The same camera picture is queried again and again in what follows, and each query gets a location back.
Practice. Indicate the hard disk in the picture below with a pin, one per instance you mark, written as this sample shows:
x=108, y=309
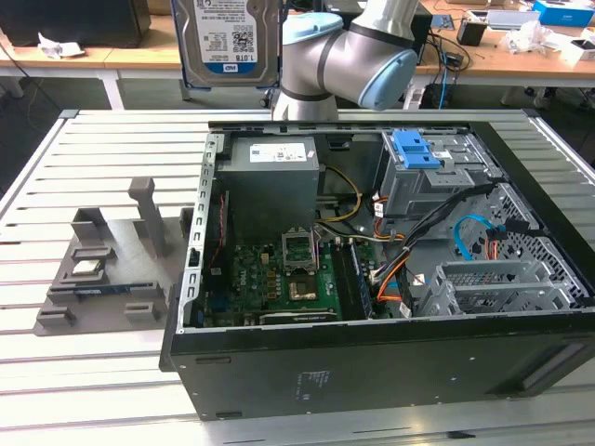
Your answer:
x=223, y=42

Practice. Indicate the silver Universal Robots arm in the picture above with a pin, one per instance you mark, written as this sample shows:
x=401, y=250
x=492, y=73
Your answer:
x=344, y=56

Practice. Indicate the metal disk bay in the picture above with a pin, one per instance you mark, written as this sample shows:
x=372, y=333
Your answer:
x=488, y=267

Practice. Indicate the grey power supply unit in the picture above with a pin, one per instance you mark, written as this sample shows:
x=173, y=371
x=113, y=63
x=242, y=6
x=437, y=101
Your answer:
x=269, y=195

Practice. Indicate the CPU socket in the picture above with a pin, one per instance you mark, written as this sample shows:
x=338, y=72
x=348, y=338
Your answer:
x=302, y=290

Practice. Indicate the green motherboard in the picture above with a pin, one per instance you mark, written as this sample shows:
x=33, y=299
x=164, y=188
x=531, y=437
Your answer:
x=251, y=279

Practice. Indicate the black graphics card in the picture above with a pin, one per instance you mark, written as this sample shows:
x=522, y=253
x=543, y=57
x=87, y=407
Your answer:
x=297, y=318

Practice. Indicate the grey metal drive cage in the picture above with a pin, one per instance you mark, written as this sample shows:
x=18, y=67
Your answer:
x=409, y=190

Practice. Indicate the blue drive latch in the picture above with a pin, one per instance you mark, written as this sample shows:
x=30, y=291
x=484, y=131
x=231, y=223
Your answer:
x=413, y=153

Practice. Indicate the black PC case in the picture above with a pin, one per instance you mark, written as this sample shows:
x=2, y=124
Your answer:
x=372, y=371

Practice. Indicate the grey parts rack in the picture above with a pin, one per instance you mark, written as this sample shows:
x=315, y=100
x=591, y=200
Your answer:
x=125, y=251

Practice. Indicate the silver CPU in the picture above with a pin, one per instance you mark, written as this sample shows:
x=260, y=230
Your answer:
x=87, y=267

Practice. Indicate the black speaker box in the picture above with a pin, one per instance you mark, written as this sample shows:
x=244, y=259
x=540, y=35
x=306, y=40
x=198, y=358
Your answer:
x=425, y=42

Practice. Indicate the wooden desk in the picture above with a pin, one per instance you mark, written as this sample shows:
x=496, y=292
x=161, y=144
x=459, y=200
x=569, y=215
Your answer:
x=511, y=65
x=139, y=58

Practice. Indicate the small black container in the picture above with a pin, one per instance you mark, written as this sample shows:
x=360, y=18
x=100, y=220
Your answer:
x=470, y=33

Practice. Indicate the flat silver box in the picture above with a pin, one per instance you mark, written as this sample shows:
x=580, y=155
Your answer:
x=511, y=19

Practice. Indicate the crumpled white paper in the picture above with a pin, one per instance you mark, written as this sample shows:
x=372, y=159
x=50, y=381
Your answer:
x=56, y=46

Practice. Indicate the crumpled white plastic wrap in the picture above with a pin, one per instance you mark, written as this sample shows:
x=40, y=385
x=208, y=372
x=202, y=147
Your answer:
x=534, y=39

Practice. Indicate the large black box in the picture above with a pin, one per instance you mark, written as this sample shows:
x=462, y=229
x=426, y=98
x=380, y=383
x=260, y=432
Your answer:
x=70, y=23

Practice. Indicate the small white box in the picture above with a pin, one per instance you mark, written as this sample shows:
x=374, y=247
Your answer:
x=583, y=48

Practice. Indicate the blue cardboard box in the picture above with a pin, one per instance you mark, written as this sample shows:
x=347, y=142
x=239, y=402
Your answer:
x=562, y=11

